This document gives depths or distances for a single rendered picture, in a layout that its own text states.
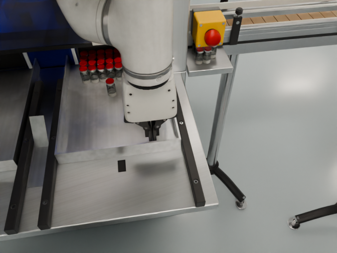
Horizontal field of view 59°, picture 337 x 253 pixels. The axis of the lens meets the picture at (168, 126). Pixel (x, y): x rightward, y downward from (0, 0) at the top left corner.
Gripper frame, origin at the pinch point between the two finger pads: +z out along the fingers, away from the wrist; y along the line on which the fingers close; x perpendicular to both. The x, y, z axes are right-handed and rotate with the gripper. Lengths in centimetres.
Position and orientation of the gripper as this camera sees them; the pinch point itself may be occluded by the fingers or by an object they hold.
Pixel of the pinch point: (151, 131)
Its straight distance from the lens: 62.8
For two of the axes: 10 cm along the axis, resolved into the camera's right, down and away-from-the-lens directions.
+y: -9.9, 1.2, -1.0
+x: 1.5, 7.4, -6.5
